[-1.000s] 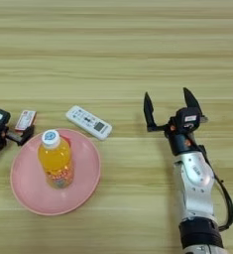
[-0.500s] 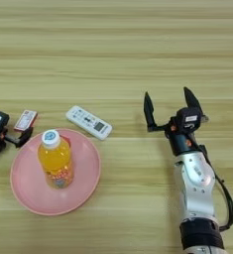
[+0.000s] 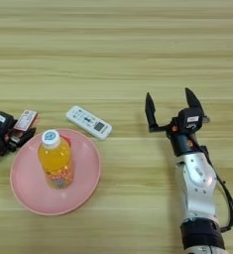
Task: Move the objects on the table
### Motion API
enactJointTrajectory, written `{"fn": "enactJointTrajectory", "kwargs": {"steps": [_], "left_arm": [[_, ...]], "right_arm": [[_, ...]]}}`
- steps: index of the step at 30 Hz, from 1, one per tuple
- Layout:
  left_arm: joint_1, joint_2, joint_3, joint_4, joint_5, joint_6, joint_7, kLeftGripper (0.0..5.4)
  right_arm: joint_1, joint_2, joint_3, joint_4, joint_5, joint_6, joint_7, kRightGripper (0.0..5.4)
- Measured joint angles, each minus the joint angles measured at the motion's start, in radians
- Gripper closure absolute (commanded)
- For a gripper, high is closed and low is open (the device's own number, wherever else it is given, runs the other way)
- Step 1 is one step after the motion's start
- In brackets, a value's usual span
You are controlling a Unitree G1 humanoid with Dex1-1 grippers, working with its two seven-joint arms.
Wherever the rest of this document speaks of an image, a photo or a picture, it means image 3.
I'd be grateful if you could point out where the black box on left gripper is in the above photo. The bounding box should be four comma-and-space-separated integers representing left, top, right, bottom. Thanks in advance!
0, 110, 19, 139

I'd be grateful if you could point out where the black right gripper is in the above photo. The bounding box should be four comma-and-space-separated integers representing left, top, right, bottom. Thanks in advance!
145, 87, 211, 158

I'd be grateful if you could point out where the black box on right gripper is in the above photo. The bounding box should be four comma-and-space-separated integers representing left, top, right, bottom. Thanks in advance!
176, 107, 205, 135

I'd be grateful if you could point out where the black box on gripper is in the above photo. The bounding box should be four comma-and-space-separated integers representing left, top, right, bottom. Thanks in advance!
176, 107, 205, 135
0, 110, 19, 139

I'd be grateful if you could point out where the white remote control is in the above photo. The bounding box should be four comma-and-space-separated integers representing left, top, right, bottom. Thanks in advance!
65, 104, 113, 141

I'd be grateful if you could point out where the pink round plate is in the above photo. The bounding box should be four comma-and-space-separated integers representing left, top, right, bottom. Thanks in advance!
9, 128, 102, 216

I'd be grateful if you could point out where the orange juice bottle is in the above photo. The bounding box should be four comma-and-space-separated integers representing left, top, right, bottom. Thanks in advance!
37, 129, 74, 191

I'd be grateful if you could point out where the small red white card box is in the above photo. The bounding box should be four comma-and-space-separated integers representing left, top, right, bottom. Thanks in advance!
13, 109, 39, 132

